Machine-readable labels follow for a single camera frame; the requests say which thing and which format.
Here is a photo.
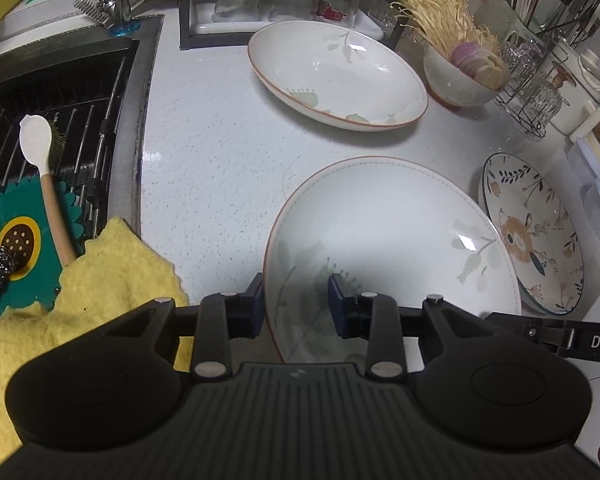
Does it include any chopstick utensil holder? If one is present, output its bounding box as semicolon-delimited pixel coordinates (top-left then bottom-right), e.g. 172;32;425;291
499;0;600;47

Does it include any sliced purple onion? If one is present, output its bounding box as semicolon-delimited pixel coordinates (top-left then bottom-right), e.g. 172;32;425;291
451;42;509;90

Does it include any white bowl with vegetables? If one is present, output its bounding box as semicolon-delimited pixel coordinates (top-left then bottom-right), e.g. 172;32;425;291
424;44;509;107

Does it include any white oval leaf-pattern plate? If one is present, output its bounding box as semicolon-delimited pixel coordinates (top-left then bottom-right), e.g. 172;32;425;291
247;21;428;132

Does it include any white silicone spatula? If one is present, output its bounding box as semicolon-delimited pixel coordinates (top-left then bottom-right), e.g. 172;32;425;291
19;115;76;268

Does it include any large white leaf-pattern plate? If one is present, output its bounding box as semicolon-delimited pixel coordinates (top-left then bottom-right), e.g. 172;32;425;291
264;156;521;363

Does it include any black glass rack tray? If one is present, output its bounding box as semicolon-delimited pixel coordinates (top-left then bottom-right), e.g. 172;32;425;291
178;0;406;50

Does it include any green sunflower sink mat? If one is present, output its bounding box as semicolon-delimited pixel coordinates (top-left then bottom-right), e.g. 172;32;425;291
0;176;62;315

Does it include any yellow dish cloth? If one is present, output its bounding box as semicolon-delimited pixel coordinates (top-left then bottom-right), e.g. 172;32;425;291
0;217;188;465

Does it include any wire cup holder rack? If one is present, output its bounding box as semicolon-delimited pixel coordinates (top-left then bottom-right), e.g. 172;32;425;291
495;23;577;139

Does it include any enoki mushroom bunch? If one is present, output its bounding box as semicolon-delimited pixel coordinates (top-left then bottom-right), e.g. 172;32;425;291
390;0;501;61

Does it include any black sink drain rack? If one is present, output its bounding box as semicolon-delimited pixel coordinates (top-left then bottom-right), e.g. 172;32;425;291
0;38;140;238

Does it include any floral patterned ceramic plate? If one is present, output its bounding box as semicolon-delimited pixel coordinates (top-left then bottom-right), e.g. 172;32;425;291
479;153;584;316

